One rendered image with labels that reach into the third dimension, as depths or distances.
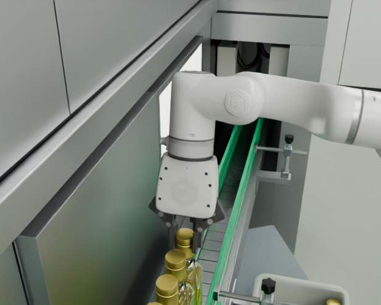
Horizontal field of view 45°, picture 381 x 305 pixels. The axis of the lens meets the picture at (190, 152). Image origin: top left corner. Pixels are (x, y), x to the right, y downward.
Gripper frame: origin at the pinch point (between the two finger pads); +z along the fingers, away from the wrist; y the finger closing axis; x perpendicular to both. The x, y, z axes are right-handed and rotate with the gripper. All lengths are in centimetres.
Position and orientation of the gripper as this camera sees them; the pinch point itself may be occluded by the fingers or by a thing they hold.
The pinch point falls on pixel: (184, 238)
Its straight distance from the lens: 81.5
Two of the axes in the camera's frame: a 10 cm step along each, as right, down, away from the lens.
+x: 2.4, -2.4, 9.4
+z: -0.6, 9.6, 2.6
